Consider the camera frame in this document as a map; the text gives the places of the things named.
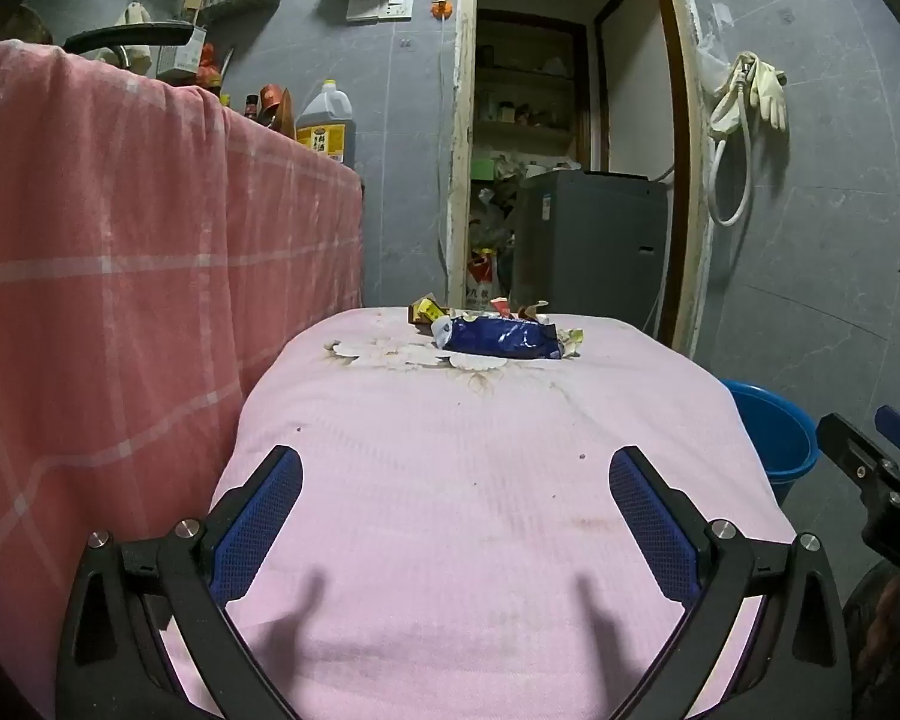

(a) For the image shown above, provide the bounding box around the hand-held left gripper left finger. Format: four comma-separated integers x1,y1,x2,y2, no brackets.
56,445,305,720

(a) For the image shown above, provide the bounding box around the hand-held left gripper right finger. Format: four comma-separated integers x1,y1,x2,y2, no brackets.
607,445,854,720

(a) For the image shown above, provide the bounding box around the blue plastic bucket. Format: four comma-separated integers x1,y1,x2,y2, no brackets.
720,379,823,508

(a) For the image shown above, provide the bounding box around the blue snack bag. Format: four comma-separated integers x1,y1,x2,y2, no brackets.
431,315,565,359

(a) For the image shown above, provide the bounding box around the red snack wrapper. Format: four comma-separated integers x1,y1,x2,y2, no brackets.
490,298,551,323

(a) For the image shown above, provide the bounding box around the person's right hand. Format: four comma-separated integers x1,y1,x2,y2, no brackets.
866,577,900,680

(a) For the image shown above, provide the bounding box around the pink floral cloth table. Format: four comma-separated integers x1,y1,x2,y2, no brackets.
161,306,797,720

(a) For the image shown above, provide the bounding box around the pink checked blanket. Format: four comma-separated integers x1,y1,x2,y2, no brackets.
0,37,365,720

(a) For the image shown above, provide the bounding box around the red white sack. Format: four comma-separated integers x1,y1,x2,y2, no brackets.
466,246,515,313

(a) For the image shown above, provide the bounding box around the cooking oil bottle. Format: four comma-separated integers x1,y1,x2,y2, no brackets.
295,80,356,166

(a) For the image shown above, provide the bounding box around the green box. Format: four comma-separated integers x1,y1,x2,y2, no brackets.
471,154,523,182

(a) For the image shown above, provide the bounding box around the wooden shelf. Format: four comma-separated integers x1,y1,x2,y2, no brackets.
474,11,578,143

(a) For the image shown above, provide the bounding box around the white hose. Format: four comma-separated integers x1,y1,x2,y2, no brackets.
708,51,760,228

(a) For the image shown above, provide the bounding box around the white door frame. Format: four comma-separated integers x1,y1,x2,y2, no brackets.
446,0,715,361

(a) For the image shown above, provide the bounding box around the black curved handle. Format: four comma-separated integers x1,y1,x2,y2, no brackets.
64,19,196,55

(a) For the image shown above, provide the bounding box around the white wall socket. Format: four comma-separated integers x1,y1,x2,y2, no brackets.
345,0,415,23

